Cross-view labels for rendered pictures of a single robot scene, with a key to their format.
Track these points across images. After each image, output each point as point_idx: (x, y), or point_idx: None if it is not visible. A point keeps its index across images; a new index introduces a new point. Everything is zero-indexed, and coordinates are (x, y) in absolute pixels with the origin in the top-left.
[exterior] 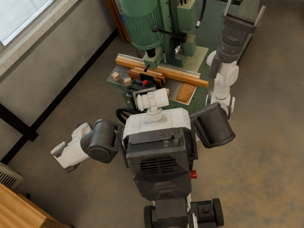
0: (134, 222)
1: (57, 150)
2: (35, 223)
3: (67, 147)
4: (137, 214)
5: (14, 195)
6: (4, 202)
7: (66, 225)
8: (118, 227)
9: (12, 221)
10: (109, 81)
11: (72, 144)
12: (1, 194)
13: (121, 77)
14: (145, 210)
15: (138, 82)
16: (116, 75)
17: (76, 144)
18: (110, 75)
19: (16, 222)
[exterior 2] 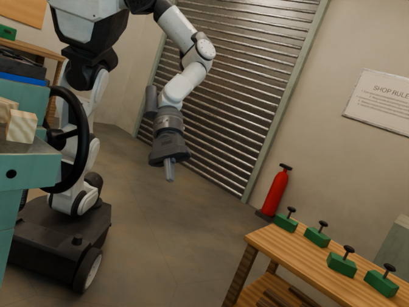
0: (111, 297)
1: (205, 37)
2: (258, 237)
3: (191, 25)
4: (101, 303)
5: (314, 279)
6: (325, 278)
7: (224, 305)
8: (140, 302)
9: (295, 252)
10: (53, 148)
11: (184, 16)
12: (341, 291)
13: (1, 133)
14: (90, 260)
15: (0, 54)
16: (22, 111)
17: (180, 11)
18: (30, 152)
19: (289, 249)
